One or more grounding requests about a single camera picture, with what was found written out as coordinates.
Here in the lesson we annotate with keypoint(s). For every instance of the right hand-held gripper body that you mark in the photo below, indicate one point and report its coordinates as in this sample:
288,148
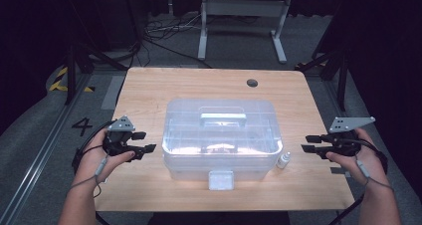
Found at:
345,145

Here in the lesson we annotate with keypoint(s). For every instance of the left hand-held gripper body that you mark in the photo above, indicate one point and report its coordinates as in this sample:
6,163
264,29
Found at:
117,142

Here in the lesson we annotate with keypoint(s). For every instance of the small white bottle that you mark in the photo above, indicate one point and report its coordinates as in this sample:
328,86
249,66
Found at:
283,161

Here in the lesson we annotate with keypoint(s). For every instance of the clear plastic storage box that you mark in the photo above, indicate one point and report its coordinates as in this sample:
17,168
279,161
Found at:
219,135

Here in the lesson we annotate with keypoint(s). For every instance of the person's right hand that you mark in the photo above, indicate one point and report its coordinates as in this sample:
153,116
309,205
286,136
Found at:
368,162

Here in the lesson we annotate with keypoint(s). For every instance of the person's left hand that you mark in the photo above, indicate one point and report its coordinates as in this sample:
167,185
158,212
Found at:
93,160

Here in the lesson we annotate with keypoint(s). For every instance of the black metal stand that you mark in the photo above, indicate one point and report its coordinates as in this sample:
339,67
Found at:
71,72
341,72

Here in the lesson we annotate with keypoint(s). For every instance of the white metal stand frame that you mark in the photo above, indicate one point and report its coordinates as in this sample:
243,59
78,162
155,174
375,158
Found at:
244,7

